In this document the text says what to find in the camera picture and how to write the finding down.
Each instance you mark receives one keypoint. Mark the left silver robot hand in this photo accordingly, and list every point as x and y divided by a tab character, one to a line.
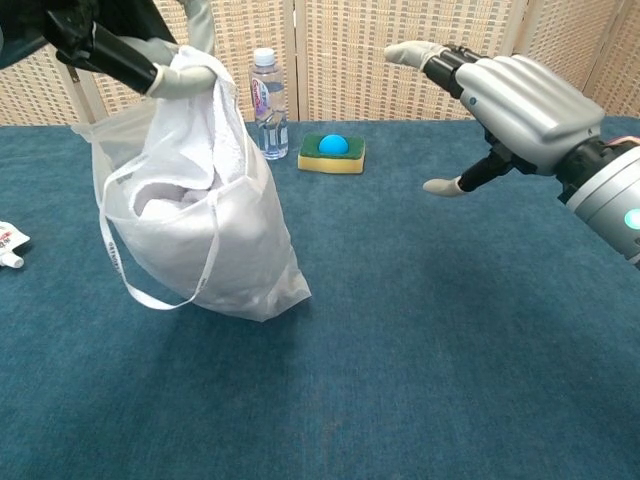
110	55

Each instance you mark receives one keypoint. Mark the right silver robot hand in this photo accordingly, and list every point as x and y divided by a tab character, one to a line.
530	110

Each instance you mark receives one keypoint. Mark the white mesh bag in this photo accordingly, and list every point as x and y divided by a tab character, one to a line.
112	140

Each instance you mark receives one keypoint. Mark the metal screen hinge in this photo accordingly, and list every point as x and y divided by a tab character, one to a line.
77	75

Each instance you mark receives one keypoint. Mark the clear plastic water bottle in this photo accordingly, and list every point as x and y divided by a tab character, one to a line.
270	115

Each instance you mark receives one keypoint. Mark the woven bamboo folding screen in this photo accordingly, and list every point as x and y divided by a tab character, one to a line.
340	60

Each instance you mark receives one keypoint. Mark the blue ball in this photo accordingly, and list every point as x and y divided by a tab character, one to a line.
333	145

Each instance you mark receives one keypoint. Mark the white red spout pouch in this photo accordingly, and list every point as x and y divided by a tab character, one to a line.
12	240

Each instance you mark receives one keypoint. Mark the green yellow sponge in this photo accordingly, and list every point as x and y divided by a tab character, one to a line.
310	162

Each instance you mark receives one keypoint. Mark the blue carpeted table surface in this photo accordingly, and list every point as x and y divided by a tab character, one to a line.
400	350

